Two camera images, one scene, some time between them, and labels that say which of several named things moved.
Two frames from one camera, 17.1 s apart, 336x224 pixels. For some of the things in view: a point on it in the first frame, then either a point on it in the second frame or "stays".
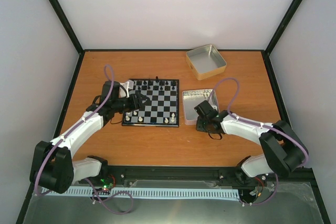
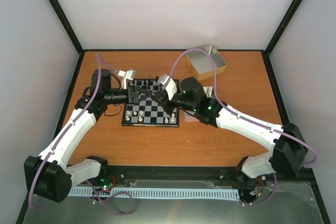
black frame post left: x=60 y=10 stays
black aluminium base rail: x=108 y=174 stays
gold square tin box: x=205 y=62 stays
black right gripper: x=199 y=127 to x=163 y=98
